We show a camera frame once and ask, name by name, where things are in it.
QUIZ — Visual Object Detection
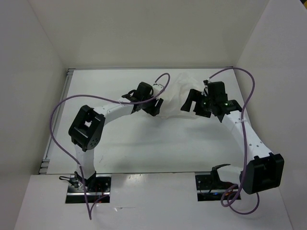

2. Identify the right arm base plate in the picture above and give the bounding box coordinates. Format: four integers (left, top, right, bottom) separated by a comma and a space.
195, 172, 233, 202

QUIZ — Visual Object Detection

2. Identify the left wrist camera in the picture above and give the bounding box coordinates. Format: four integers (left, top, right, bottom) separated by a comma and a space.
152, 84, 164, 96

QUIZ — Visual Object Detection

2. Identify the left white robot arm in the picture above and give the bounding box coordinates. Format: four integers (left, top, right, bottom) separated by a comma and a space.
69, 82, 164, 192

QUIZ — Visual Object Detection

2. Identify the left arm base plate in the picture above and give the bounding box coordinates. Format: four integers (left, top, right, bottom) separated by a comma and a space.
59, 174, 111, 204

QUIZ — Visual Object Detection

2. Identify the white pleated skirt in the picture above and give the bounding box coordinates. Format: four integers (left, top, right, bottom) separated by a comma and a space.
157, 72, 204, 119

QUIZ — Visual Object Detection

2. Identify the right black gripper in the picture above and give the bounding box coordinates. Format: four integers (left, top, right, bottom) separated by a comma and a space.
180, 89, 214, 118

